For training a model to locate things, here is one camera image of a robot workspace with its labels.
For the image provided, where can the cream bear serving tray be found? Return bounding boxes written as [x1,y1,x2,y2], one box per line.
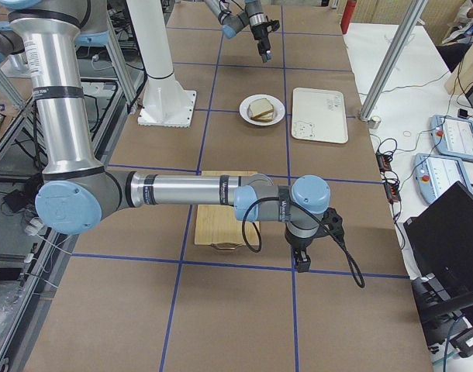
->
[291,88,348,144]

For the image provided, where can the aluminium frame post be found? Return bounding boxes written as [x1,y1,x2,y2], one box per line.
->
[359,0,428,122]

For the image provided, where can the teach pendant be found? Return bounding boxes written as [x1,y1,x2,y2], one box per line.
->
[430,115,473,163]
[414,153,473,205]

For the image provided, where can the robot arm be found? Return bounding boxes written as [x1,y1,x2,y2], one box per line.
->
[204,0,280,63]
[4,1,334,272]

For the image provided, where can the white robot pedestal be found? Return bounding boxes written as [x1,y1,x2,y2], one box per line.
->
[126,0,197,128]

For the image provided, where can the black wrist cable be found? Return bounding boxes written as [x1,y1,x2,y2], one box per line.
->
[240,196,366,288]

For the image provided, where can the small metal cylinder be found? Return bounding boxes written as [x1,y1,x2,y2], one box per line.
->
[368,115,382,130]

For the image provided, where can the lower teach pendant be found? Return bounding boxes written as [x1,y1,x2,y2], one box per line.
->
[414,153,473,205]

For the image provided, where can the black laptop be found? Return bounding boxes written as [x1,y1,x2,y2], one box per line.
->
[403,181,473,291]

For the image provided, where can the black orange cable adapters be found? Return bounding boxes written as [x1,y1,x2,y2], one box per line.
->
[375,138,402,223]

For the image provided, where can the white round plate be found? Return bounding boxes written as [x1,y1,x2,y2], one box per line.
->
[239,94,285,126]

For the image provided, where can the red fire extinguisher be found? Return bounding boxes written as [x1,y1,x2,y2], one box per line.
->
[340,0,357,35]

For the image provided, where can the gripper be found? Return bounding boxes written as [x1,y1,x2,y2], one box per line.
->
[250,18,279,63]
[293,236,316,273]

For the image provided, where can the black monitor stand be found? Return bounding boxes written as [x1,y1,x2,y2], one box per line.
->
[411,274,473,358]

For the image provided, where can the upper teach pendant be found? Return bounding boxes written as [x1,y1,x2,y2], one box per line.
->
[430,115,473,163]

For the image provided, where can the wooden cutting board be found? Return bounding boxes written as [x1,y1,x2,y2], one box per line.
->
[194,170,254,252]

